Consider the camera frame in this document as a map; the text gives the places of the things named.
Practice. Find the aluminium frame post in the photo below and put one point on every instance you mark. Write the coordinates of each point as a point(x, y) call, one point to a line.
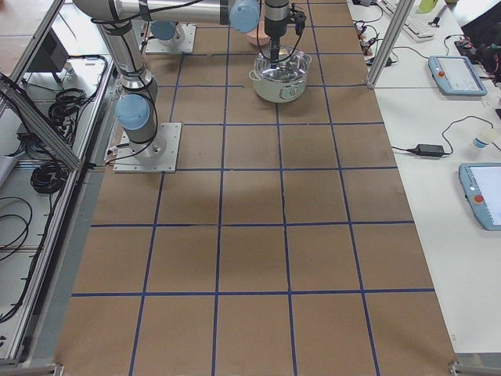
point(402, 11)

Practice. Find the pink bowl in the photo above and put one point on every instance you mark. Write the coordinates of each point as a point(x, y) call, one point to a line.
point(258, 36)

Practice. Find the green bottle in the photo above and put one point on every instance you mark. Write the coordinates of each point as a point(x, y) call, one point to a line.
point(426, 6)

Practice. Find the white keyboard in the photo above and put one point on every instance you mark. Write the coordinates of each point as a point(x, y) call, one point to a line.
point(413, 26)

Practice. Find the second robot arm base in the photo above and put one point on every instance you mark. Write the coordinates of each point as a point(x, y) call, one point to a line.
point(167, 32)

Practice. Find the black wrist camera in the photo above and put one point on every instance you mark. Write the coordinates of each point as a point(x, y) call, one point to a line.
point(298, 18)

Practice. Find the lower blue teach pendant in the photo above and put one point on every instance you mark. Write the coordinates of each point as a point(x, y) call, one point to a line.
point(481, 185)

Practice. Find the aluminium diagonal strut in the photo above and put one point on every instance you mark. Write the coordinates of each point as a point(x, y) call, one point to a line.
point(35, 122)

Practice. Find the white cooking pot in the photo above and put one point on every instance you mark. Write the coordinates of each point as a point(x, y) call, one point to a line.
point(278, 92)

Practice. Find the white paper cup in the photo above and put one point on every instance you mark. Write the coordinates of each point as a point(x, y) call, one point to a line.
point(485, 138)

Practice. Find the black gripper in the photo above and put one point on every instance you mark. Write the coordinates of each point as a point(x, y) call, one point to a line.
point(275, 28)

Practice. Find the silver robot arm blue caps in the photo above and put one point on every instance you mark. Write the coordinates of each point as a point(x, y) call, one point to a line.
point(114, 19)

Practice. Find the black power adapter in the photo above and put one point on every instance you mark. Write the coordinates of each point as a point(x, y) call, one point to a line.
point(427, 150)

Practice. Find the upper blue teach pendant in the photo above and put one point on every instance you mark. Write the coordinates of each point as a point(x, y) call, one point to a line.
point(455, 76)

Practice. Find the blue teach pendant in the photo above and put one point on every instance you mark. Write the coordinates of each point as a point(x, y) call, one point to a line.
point(455, 76)
point(481, 185)

